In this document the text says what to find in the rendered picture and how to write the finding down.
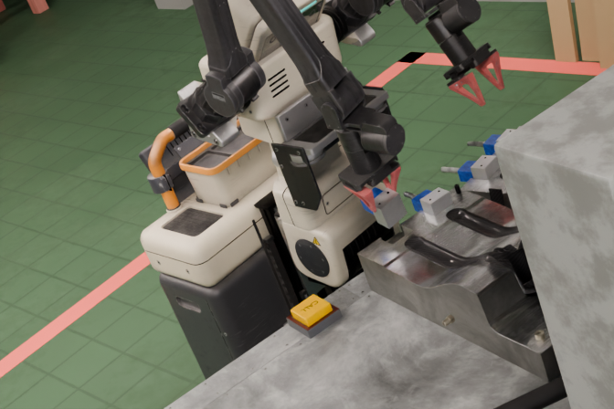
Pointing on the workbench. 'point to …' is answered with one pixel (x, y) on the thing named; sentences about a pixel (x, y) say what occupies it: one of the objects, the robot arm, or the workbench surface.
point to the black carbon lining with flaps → (514, 259)
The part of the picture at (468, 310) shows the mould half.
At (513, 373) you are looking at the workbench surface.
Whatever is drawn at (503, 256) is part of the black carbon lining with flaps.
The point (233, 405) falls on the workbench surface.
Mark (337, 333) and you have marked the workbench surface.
